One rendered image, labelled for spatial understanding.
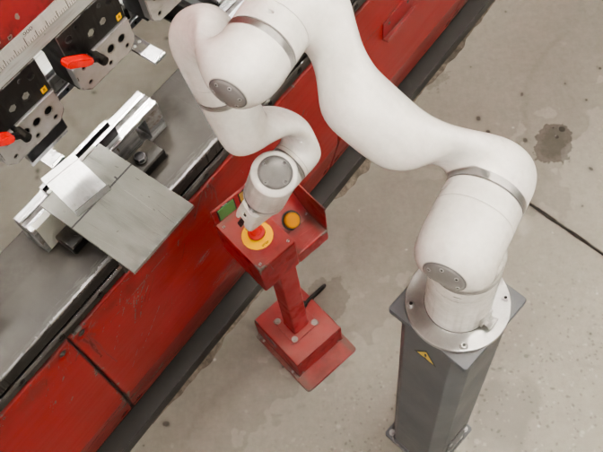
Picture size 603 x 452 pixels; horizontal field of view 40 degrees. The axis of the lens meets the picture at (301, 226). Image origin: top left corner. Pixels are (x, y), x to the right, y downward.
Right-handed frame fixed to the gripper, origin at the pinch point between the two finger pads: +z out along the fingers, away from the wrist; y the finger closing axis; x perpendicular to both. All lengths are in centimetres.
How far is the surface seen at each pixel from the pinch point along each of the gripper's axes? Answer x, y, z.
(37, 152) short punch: 35.5, -26.8, -7.7
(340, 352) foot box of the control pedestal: -40, 10, 83
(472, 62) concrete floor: 4, 120, 100
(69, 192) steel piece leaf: 27.9, -26.4, 1.7
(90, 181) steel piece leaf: 27.0, -21.8, 1.3
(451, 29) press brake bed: 19, 123, 100
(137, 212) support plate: 15.0, -19.0, -2.9
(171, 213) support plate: 10.3, -14.2, -4.6
